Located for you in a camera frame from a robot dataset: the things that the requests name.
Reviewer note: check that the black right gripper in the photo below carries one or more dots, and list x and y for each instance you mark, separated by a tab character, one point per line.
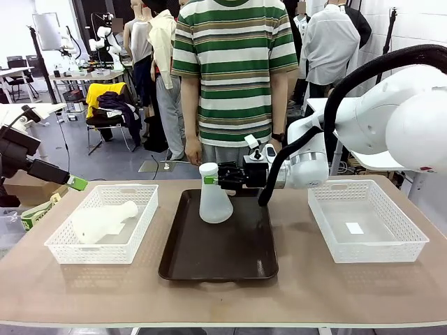
256	174

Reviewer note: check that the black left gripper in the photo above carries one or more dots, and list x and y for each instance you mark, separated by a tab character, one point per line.
15	151

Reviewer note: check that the white plastic conical flask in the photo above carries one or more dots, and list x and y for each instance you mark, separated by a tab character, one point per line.
101	223
214	206

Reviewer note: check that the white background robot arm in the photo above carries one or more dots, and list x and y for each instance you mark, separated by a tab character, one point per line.
101	38

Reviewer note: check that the person's left forearm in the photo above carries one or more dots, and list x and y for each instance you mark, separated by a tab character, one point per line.
281	101

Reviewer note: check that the person's right forearm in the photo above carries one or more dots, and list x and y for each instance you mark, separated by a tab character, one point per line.
191	108

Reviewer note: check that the person's right hand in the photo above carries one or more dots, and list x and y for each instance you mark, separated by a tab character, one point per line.
193	151

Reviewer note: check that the cardboard box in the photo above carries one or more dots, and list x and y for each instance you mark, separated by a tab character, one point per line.
31	190

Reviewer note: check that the black wristwatch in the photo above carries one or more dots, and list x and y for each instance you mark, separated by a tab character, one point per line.
278	136

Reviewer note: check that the metal floor socket plate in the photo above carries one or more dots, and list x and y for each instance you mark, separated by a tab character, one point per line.
164	167

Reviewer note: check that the dark brown plastic tray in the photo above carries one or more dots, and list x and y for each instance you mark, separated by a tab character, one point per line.
216	251

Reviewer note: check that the red and black box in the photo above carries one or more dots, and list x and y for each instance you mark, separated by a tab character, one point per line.
72	99

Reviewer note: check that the chair piled with clothes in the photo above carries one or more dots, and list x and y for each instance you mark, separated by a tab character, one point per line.
111	104

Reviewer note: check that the white perforated plastic basket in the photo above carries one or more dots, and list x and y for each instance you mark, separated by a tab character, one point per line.
370	253
104	253

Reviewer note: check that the black office chair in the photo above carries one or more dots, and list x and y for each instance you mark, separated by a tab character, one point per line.
19	75

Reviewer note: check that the person in striped shirt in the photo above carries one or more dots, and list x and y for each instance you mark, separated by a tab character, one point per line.
234	70

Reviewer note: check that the black tripod stand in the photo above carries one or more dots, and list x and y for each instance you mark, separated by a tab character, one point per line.
388	31
42	66

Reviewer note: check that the white paper label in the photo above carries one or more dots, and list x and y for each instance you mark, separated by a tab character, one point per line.
354	228

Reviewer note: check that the grey whiteboard panel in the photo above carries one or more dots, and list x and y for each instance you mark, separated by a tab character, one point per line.
47	31

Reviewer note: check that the mannequin in white tank top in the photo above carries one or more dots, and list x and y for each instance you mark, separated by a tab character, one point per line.
139	45

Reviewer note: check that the mannequin in white dress shirt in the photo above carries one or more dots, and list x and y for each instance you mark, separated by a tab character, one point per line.
330	49

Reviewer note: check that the black hanging jacket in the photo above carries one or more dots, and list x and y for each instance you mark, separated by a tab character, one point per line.
359	26

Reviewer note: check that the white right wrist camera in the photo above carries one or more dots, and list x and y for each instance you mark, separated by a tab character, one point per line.
250	141

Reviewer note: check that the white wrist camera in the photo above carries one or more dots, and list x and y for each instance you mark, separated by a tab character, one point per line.
250	141
30	113

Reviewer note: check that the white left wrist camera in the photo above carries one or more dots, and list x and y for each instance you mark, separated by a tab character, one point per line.
30	113

